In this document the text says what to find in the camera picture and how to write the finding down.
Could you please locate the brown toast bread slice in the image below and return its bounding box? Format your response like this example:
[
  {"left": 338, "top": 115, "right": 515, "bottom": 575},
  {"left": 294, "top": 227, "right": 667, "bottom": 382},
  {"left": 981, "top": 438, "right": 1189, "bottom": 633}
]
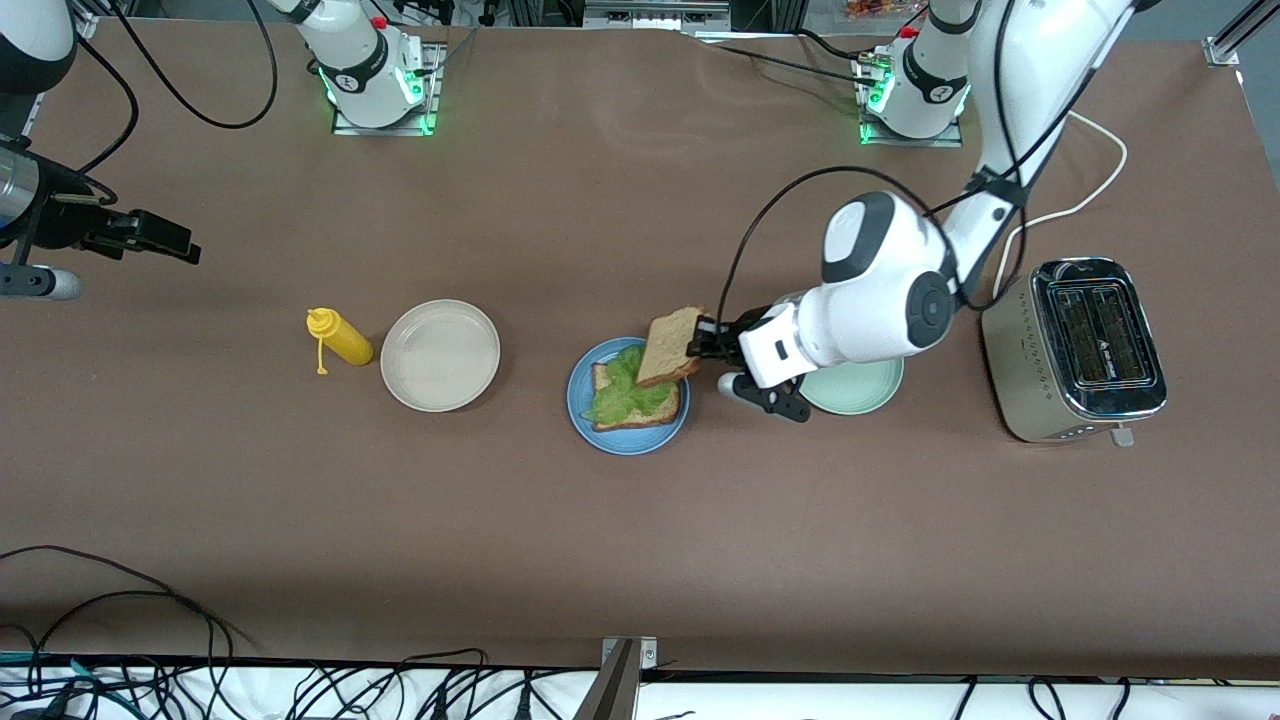
[
  {"left": 590, "top": 361, "right": 684, "bottom": 433},
  {"left": 636, "top": 306, "right": 707, "bottom": 389}
]

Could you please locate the green lettuce leaf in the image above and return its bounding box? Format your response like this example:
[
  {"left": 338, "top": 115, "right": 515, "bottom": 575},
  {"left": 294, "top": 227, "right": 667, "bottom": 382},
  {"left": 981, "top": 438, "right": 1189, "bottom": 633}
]
[{"left": 582, "top": 344, "right": 679, "bottom": 425}]

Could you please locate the yellow mustard squeeze bottle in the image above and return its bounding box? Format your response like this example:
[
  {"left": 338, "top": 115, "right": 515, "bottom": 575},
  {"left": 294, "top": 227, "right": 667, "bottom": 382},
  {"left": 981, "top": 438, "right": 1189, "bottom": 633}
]
[{"left": 305, "top": 307, "right": 375, "bottom": 377}]

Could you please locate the green plate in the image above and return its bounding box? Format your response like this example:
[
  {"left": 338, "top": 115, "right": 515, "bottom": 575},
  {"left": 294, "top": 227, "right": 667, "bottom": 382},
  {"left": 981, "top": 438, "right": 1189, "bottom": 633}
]
[{"left": 800, "top": 358, "right": 906, "bottom": 416}]

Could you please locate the blue plate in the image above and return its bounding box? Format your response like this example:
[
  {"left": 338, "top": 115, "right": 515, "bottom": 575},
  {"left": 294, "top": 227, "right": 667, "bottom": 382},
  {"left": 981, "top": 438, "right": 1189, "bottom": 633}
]
[{"left": 566, "top": 337, "right": 691, "bottom": 457}]

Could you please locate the beige plate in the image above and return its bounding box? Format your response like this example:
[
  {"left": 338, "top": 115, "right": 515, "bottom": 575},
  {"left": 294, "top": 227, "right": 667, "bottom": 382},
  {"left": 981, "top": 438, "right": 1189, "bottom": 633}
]
[{"left": 379, "top": 298, "right": 502, "bottom": 413}]

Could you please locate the beige and chrome toaster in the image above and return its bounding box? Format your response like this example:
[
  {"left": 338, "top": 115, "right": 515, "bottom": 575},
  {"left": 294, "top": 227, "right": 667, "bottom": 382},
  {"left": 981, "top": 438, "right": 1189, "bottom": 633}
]
[{"left": 980, "top": 257, "right": 1169, "bottom": 448}]

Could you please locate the grey metal box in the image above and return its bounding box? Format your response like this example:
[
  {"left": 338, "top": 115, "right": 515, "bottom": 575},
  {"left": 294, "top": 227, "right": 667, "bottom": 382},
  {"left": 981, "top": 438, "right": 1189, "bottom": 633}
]
[{"left": 583, "top": 0, "right": 733, "bottom": 31}]

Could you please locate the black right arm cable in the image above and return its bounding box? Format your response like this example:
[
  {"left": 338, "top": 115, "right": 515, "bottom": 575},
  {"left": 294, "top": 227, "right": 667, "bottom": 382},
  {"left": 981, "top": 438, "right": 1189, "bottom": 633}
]
[{"left": 0, "top": 0, "right": 281, "bottom": 176}]

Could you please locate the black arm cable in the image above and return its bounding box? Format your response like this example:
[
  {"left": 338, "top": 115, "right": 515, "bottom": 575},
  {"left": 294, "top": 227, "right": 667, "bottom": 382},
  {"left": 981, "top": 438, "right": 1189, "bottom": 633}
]
[
  {"left": 0, "top": 0, "right": 281, "bottom": 176},
  {"left": 715, "top": 0, "right": 1141, "bottom": 336}
]

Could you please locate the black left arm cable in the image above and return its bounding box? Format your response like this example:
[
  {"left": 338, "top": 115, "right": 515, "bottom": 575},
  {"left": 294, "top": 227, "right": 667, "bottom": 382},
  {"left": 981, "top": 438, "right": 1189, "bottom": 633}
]
[{"left": 715, "top": 0, "right": 1141, "bottom": 336}]

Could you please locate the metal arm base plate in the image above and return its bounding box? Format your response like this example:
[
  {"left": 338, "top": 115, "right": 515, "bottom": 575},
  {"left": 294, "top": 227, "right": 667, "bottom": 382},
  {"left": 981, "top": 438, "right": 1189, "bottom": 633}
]
[
  {"left": 330, "top": 40, "right": 444, "bottom": 137},
  {"left": 853, "top": 48, "right": 967, "bottom": 149}
]

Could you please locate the black base cable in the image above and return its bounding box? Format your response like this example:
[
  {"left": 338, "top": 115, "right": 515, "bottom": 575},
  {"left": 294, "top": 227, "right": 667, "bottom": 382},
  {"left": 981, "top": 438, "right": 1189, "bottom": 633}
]
[
  {"left": 415, "top": 25, "right": 481, "bottom": 81},
  {"left": 690, "top": 28, "right": 886, "bottom": 91}
]

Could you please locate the silver table edge bracket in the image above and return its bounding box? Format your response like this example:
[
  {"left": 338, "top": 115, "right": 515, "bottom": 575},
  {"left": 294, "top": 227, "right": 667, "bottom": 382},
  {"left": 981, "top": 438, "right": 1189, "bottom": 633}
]
[{"left": 600, "top": 636, "right": 661, "bottom": 671}]

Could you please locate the long black looped cable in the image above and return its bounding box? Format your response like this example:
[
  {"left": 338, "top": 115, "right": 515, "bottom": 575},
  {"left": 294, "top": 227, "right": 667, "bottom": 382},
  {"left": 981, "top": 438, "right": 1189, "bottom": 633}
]
[{"left": 0, "top": 545, "right": 241, "bottom": 720}]

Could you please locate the dark aluminium profile post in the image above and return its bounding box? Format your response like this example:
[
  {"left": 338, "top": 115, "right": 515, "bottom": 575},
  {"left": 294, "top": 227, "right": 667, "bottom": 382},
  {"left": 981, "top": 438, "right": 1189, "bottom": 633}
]
[{"left": 572, "top": 640, "right": 641, "bottom": 720}]

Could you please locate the white toaster power cable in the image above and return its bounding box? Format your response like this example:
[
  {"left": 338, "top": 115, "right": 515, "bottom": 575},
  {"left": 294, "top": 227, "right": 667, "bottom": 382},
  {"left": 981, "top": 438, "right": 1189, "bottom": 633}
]
[{"left": 992, "top": 110, "right": 1129, "bottom": 301}]

